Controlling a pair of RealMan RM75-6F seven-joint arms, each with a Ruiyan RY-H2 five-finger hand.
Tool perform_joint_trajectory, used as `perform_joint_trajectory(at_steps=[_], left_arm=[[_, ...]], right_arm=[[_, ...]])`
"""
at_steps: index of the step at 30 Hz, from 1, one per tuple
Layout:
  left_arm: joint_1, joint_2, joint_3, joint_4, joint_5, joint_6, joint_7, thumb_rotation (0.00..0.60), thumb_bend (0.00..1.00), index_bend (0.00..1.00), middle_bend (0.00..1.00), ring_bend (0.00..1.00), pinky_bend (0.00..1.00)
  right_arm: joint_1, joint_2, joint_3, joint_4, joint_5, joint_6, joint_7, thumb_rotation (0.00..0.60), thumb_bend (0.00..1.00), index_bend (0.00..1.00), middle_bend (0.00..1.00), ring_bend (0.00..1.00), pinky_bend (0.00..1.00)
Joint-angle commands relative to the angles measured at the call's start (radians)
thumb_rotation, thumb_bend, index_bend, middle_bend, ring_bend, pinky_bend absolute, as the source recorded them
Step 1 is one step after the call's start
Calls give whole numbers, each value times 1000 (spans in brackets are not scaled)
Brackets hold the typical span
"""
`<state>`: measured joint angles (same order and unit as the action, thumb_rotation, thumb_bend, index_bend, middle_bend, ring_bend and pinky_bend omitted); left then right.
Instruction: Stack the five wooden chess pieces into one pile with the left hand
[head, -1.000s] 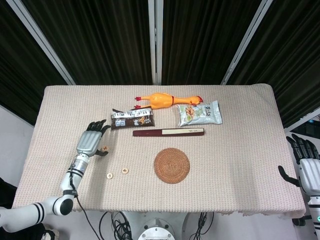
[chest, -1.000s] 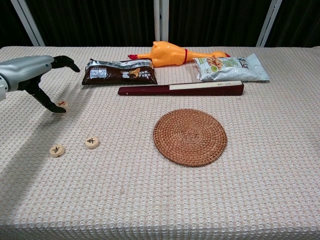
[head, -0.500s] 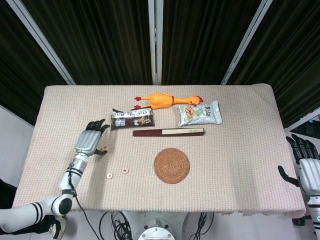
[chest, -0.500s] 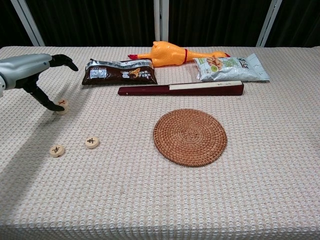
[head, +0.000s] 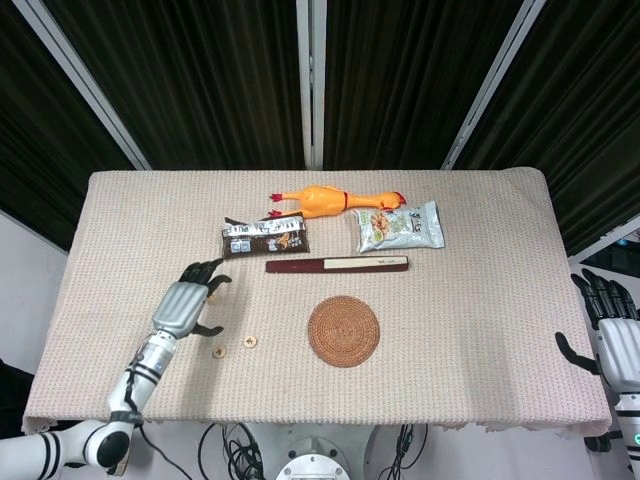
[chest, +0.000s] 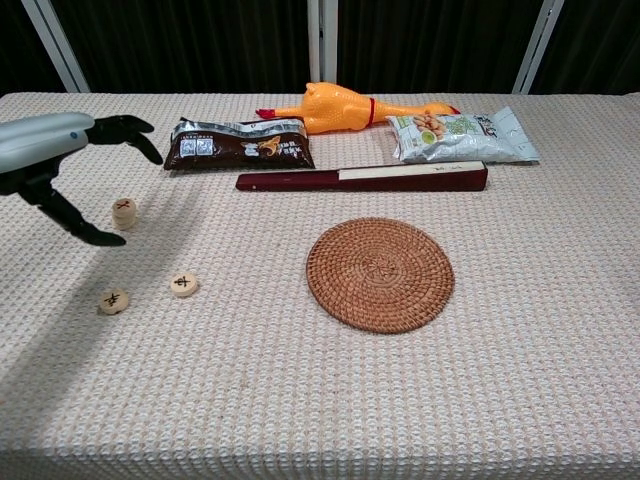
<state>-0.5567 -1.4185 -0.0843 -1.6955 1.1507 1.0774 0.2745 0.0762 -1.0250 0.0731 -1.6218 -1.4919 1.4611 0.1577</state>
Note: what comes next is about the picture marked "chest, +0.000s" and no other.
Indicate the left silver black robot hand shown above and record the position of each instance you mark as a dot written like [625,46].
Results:
[35,140]

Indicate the round woven rattan coaster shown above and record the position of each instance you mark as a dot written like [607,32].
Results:
[380,275]

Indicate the black pleated curtain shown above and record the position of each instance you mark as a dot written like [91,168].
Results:
[190,45]
[430,45]
[595,45]
[20,50]

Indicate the brown snack bag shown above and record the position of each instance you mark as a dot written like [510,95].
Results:
[240,150]

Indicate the dark red folded fan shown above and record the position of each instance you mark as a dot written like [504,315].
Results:
[300,181]

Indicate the yellow rubber chicken toy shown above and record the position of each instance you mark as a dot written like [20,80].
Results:
[330,110]

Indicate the beige woven tablecloth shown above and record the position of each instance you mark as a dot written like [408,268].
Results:
[350,400]

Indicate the green white snack bag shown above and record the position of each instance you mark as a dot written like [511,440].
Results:
[460,140]

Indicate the grey metal frame post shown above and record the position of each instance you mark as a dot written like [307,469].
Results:
[58,50]
[322,40]
[535,50]

